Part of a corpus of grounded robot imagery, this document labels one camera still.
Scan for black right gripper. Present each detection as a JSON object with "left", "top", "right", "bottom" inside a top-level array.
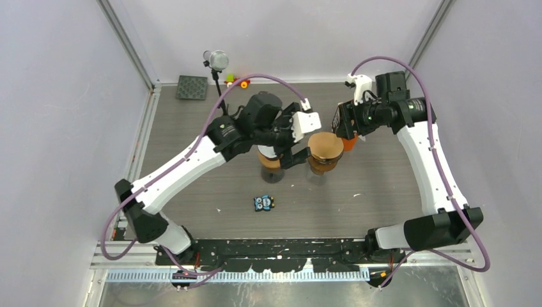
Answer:
[{"left": 337, "top": 93, "right": 388, "bottom": 139}]

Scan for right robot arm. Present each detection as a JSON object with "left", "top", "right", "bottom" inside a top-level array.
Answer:
[{"left": 334, "top": 71, "right": 484, "bottom": 263}]

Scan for silver microphone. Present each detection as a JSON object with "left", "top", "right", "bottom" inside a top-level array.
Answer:
[{"left": 203, "top": 50, "right": 229, "bottom": 97}]

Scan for orange coffee filter box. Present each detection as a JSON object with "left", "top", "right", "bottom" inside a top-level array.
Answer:
[{"left": 330, "top": 103, "right": 360, "bottom": 152}]

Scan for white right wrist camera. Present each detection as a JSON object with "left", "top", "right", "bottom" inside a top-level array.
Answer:
[{"left": 345, "top": 74, "right": 373, "bottom": 106}]

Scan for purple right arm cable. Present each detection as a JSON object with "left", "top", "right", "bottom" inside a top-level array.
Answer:
[{"left": 350, "top": 56, "right": 492, "bottom": 289}]

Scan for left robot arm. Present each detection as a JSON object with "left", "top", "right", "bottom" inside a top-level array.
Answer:
[{"left": 114, "top": 92, "right": 321, "bottom": 265}]

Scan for grey glass dripper cone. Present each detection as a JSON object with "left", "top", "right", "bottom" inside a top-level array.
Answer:
[{"left": 311, "top": 153, "right": 343, "bottom": 165}]

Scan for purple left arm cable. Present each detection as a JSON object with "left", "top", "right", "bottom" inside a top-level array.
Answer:
[{"left": 100, "top": 74, "right": 313, "bottom": 290}]

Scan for colourful toy car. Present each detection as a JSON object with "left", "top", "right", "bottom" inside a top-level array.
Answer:
[{"left": 224, "top": 74, "right": 251, "bottom": 90}]

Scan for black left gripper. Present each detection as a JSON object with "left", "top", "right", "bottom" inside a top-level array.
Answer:
[{"left": 254, "top": 104, "right": 312, "bottom": 169}]

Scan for light wooden dripper ring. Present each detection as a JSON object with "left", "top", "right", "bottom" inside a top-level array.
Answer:
[{"left": 257, "top": 150, "right": 285, "bottom": 170}]

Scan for smoky glass carafe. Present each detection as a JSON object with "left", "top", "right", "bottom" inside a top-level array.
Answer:
[{"left": 260, "top": 166, "right": 285, "bottom": 184}]

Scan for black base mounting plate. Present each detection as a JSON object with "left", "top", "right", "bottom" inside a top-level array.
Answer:
[{"left": 154, "top": 238, "right": 405, "bottom": 273}]

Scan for white paper coffee filter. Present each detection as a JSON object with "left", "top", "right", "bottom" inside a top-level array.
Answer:
[{"left": 258, "top": 145, "right": 278, "bottom": 159}]

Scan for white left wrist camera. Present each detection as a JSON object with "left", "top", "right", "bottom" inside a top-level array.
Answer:
[{"left": 291, "top": 98, "right": 321, "bottom": 143}]

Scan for brown paper coffee filter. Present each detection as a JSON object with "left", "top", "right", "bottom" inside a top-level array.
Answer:
[{"left": 308, "top": 132, "right": 344, "bottom": 157}]

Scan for blue owl figure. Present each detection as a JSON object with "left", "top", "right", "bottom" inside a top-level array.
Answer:
[{"left": 254, "top": 194, "right": 275, "bottom": 212}]

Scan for dark perforated square tray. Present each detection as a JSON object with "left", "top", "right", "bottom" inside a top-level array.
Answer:
[{"left": 175, "top": 75, "right": 208, "bottom": 100}]

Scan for dark walnut dripper ring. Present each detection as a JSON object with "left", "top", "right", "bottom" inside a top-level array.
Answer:
[{"left": 308, "top": 157, "right": 341, "bottom": 177}]

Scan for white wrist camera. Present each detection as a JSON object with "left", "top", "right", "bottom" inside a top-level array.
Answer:
[
  {"left": 291, "top": 98, "right": 321, "bottom": 143},
  {"left": 345, "top": 74, "right": 373, "bottom": 106}
]

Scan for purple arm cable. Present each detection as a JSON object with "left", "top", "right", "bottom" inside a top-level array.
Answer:
[
  {"left": 350, "top": 56, "right": 492, "bottom": 289},
  {"left": 100, "top": 74, "right": 313, "bottom": 290}
]

